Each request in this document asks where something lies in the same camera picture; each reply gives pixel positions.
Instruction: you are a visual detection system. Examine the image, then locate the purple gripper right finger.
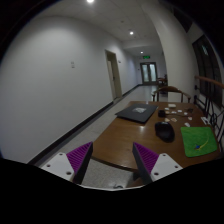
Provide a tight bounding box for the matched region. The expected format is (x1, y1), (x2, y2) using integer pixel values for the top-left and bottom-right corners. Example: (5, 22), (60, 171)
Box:
(132, 142), (182, 185)

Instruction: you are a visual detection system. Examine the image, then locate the black mouse pad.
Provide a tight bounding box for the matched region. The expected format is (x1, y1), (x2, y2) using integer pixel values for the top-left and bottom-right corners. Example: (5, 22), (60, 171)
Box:
(116, 103), (157, 123)

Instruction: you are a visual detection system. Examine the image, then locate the green cloth mat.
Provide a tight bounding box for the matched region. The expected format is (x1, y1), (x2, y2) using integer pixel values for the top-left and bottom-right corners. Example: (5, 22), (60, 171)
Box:
(181, 127), (218, 158)

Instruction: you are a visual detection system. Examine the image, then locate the green exit sign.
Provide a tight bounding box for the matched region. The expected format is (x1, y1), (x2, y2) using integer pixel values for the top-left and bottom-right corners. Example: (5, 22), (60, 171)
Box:
(143, 55), (151, 60)

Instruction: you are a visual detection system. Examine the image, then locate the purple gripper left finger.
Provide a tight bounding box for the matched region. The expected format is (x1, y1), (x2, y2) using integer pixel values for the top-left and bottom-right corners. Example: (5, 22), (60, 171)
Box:
(42, 142), (93, 184)

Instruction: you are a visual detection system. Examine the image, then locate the small black box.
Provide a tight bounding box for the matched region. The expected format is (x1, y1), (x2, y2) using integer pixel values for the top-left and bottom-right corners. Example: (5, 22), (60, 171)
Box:
(158, 110), (166, 117)

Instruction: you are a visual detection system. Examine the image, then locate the black computer mouse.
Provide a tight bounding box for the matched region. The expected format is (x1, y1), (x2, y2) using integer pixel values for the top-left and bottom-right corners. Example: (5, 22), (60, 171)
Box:
(155, 122), (175, 142)

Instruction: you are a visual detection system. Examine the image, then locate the wooden handrail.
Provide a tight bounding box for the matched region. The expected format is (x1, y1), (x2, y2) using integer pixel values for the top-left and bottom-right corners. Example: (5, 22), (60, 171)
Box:
(195, 76), (224, 89)

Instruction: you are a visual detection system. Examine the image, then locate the white card on table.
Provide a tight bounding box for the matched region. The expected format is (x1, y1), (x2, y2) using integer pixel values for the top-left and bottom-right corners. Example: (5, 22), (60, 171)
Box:
(168, 104), (176, 108)

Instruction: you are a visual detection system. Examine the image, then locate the yellow blue small toy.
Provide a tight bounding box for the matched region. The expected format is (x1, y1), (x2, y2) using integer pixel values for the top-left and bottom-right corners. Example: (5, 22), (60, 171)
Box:
(194, 137), (209, 151)

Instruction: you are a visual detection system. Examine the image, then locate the wooden chair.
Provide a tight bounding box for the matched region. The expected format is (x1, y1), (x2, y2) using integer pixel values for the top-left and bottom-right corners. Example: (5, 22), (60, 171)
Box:
(152, 86), (191, 103)

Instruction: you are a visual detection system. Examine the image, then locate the beige side door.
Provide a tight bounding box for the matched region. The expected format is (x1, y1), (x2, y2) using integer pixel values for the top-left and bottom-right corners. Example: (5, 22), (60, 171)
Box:
(105, 50), (122, 99)

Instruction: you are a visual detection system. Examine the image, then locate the glass double door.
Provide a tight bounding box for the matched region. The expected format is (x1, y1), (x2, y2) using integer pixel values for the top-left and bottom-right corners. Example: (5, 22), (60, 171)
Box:
(140, 62), (157, 85)

